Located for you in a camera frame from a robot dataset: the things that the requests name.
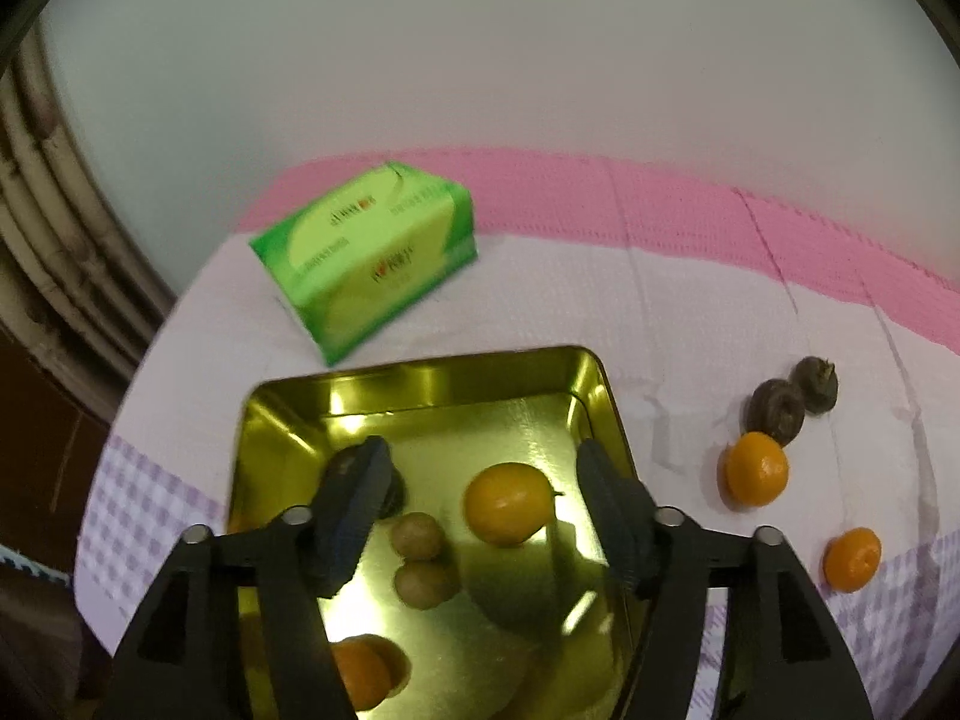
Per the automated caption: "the pink checkered blanket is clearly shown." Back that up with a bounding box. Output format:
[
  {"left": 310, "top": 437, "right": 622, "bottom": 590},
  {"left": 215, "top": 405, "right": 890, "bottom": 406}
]
[{"left": 75, "top": 146, "right": 960, "bottom": 720}]

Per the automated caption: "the orange mandarin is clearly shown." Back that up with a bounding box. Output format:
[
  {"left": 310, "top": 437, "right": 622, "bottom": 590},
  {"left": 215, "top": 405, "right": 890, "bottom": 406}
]
[
  {"left": 823, "top": 526, "right": 884, "bottom": 593},
  {"left": 330, "top": 634, "right": 398, "bottom": 713},
  {"left": 720, "top": 431, "right": 791, "bottom": 507},
  {"left": 462, "top": 461, "right": 565, "bottom": 548}
]

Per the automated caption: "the green tissue box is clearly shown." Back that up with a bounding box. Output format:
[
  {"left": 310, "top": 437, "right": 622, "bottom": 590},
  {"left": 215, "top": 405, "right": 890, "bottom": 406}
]
[{"left": 247, "top": 160, "right": 479, "bottom": 368}]

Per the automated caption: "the gold metal tin box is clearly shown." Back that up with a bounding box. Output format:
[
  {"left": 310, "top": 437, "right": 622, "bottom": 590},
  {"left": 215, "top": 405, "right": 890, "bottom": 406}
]
[{"left": 225, "top": 345, "right": 657, "bottom": 720}]

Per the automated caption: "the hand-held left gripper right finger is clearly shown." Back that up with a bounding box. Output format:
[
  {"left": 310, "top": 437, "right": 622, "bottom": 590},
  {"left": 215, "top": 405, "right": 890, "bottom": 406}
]
[{"left": 574, "top": 437, "right": 876, "bottom": 720}]

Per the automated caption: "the beige patterned curtain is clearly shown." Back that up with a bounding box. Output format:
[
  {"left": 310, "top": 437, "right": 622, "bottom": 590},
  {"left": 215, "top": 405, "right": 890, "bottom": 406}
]
[{"left": 0, "top": 34, "right": 179, "bottom": 385}]

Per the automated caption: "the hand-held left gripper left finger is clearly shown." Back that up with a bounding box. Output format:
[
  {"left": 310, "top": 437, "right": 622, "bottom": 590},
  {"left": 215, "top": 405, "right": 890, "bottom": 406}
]
[{"left": 111, "top": 435, "right": 395, "bottom": 720}]

